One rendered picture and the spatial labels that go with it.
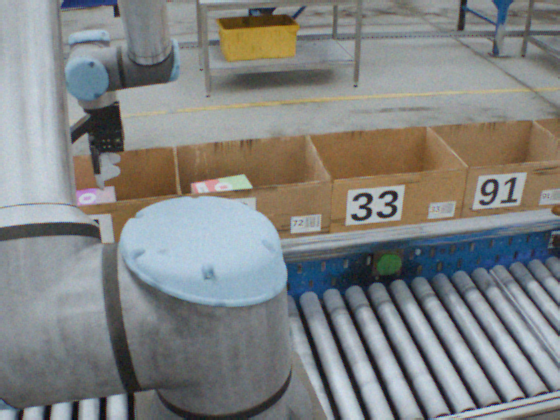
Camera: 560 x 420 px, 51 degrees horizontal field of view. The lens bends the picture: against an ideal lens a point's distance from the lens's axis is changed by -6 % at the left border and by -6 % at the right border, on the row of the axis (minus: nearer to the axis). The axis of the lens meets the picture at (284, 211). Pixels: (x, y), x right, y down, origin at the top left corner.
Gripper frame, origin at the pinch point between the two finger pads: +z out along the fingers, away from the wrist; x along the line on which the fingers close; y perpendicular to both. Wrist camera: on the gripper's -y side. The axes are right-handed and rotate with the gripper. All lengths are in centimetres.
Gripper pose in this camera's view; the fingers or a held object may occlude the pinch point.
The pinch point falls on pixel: (100, 180)
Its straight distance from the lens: 155.1
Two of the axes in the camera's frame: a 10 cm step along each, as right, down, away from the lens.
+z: 0.0, 8.5, 5.3
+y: 9.8, -1.1, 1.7
